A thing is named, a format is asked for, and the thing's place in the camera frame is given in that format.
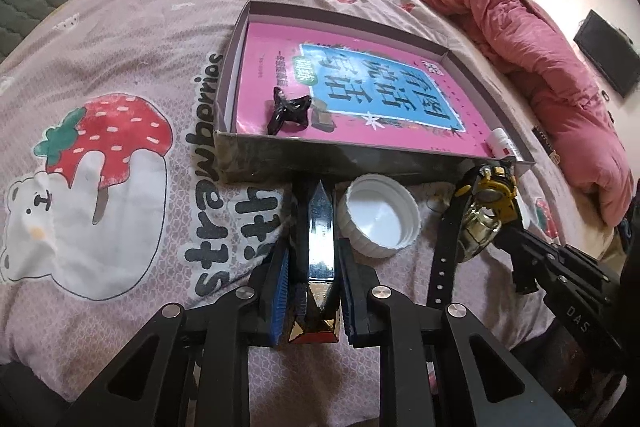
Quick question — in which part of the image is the yellow black wrist watch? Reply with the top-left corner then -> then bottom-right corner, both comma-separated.
426,158 -> 520,310

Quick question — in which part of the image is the small white pill bottle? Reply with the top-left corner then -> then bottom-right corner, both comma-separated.
486,128 -> 523,161

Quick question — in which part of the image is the black gold lipstick tube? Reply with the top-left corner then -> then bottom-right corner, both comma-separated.
288,179 -> 340,345

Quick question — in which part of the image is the black hair claw clip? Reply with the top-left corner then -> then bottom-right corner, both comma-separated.
267,86 -> 312,135

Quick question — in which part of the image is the gold lipstick cap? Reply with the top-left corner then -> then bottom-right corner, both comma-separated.
457,202 -> 502,263

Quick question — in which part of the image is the beige mattress sheet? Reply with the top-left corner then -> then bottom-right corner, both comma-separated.
240,0 -> 616,258

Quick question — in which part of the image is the black gold small packet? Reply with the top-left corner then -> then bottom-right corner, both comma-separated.
532,126 -> 561,166

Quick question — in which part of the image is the pink crumpled duvet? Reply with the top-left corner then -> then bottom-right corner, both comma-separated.
421,0 -> 634,227

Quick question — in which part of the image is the white plastic bottle cap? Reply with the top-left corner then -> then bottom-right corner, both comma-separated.
336,173 -> 421,259

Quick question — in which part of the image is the pink book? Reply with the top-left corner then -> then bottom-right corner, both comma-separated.
232,22 -> 492,157

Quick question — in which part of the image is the shallow grey cardboard box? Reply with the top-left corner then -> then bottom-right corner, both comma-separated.
214,1 -> 534,184

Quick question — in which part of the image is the wall mounted black television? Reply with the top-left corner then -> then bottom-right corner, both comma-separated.
574,10 -> 640,98

